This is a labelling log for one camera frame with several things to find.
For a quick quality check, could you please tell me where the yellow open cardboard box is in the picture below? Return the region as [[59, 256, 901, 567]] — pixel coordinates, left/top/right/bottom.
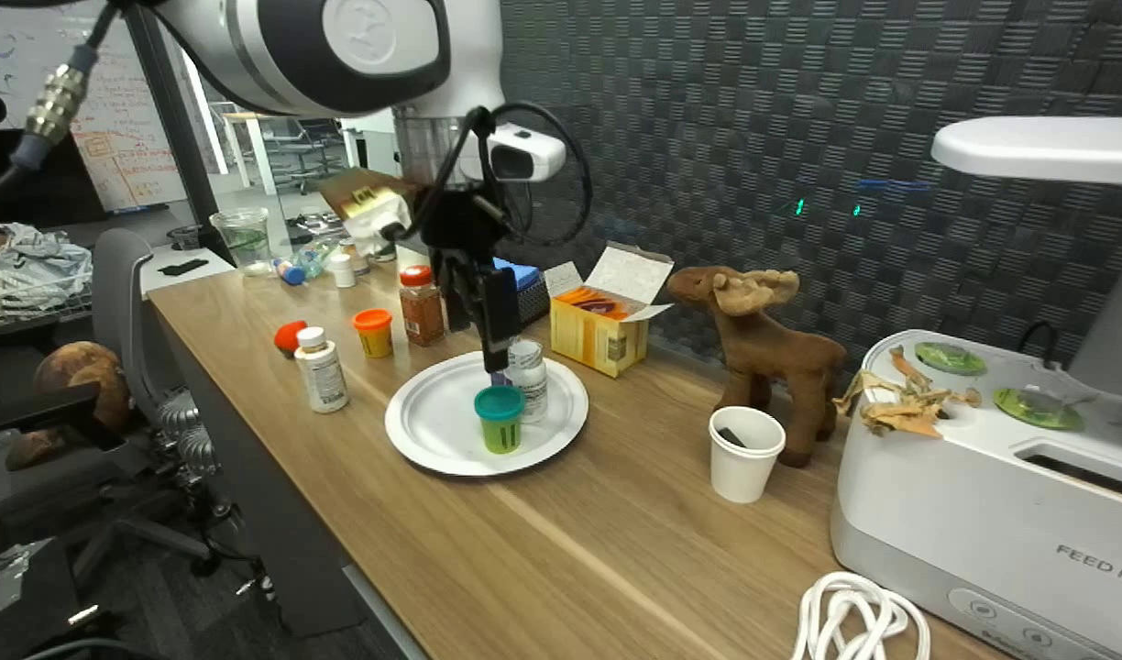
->
[[543, 242, 674, 379]]

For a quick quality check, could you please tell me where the blue folded cloth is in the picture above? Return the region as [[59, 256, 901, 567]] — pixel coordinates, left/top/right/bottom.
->
[[491, 256, 541, 289]]

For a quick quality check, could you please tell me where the white coiled cable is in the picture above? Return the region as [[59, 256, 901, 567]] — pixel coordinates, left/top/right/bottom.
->
[[790, 567, 935, 660]]

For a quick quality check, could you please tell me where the small white pill bottle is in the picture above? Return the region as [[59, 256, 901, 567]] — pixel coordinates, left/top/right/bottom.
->
[[509, 338, 548, 401]]

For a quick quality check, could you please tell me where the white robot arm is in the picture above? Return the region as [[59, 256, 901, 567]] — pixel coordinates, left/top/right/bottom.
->
[[152, 0, 516, 376]]

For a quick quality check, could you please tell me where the grey basket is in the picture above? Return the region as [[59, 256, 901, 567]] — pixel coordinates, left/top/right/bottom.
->
[[516, 283, 552, 327]]

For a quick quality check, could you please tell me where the yellow tub orange lid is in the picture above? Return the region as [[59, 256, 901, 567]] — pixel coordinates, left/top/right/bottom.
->
[[354, 307, 392, 360]]

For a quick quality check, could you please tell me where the red strawberry toy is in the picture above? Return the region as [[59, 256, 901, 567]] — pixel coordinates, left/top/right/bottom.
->
[[272, 318, 310, 360]]

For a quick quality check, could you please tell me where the white planter appliance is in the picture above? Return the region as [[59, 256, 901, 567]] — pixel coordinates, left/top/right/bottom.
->
[[828, 332, 1122, 660]]

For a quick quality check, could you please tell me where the spice jar orange lid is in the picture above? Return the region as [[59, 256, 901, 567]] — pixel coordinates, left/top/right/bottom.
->
[[401, 266, 444, 346]]

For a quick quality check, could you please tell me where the white pill bottle blue label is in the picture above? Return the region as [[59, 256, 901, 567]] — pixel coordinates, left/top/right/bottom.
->
[[504, 349, 522, 388]]

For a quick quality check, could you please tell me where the white paper plate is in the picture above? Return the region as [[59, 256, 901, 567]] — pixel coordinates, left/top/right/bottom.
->
[[385, 352, 590, 478]]

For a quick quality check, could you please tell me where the brown plush moose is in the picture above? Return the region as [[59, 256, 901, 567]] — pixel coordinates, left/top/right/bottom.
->
[[665, 266, 846, 468]]

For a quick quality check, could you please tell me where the white paper cup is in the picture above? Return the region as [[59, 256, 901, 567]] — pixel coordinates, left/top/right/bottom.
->
[[707, 409, 784, 501]]

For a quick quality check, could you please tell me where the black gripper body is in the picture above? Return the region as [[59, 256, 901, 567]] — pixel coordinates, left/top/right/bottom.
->
[[418, 189, 509, 323]]

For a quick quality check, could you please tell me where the white pill bottle front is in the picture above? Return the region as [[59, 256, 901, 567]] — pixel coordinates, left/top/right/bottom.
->
[[293, 327, 349, 411]]

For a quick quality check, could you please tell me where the black office chair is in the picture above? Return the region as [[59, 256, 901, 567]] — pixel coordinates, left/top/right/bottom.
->
[[0, 229, 263, 587]]

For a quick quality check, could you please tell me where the brown plush toy on chair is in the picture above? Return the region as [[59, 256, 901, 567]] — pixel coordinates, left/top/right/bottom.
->
[[7, 341, 131, 468]]

